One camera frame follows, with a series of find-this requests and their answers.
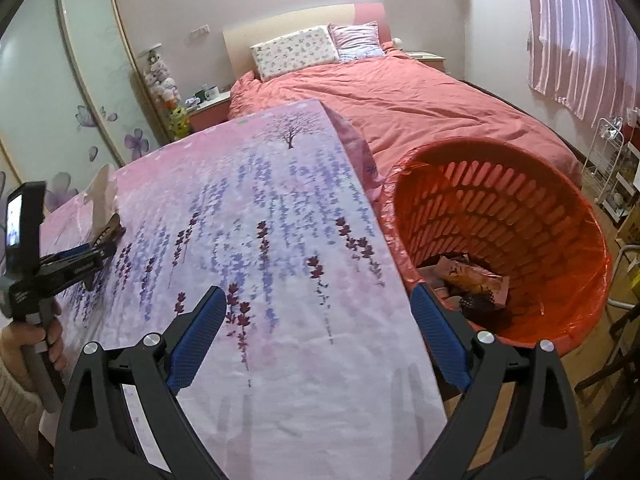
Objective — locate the white wall socket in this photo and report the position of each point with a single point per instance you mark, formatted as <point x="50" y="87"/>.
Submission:
<point x="199" y="33"/>

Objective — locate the white packet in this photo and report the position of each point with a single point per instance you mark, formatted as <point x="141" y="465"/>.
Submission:
<point x="102" y="195"/>

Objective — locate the pink white nightstand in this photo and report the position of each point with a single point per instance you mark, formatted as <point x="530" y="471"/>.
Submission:
<point x="427" y="57"/>
<point x="210" y="112"/>

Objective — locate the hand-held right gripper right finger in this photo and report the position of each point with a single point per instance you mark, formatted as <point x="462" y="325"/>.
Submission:
<point x="442" y="340"/>

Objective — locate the salmon bed quilt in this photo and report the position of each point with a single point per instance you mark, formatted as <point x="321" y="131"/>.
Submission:
<point x="425" y="100"/>

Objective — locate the person's left hand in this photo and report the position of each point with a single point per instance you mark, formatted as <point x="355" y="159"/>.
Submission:
<point x="56" y="347"/>

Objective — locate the white mug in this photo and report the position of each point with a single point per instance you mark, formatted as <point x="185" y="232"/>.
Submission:
<point x="212" y="92"/>

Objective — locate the pink striped pillow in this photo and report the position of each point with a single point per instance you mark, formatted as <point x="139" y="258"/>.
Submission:
<point x="357" y="42"/>

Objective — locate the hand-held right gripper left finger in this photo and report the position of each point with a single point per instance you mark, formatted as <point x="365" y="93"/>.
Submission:
<point x="197" y="340"/>

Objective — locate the pink striped curtain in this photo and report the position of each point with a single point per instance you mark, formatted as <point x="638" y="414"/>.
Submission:
<point x="580" y="35"/>

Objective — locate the dark wooden chair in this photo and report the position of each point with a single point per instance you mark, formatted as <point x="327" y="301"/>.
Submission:
<point x="607" y="380"/>

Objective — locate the grey metal frame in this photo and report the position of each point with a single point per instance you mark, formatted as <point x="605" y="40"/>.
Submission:
<point x="616" y="260"/>

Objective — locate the dark snack packet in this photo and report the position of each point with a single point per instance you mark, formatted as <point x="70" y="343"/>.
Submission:
<point x="480" y="305"/>

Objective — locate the floral sliding door wardrobe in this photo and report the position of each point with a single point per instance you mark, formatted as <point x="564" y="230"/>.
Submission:
<point x="75" y="60"/>

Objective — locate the plush toy bouquet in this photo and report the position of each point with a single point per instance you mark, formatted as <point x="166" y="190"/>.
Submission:
<point x="162" y="85"/>

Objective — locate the person's left forearm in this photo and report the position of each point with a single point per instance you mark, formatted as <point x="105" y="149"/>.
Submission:
<point x="12" y="405"/>

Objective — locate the orange snack packet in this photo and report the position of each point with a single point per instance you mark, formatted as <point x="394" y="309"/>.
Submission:
<point x="472" y="277"/>

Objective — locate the white floral pillow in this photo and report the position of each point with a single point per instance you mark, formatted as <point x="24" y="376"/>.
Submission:
<point x="295" y="52"/>

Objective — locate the pink floral tablecloth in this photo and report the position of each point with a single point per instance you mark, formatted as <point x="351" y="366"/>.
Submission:
<point x="275" y="260"/>

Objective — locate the beige pink headboard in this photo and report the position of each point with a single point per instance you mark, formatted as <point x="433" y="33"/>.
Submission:
<point x="280" y="27"/>

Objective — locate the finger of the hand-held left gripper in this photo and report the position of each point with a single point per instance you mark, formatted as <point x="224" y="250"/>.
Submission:
<point x="82" y="252"/>

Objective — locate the red plastic basket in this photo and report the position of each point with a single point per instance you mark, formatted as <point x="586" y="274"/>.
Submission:
<point x="500" y="200"/>

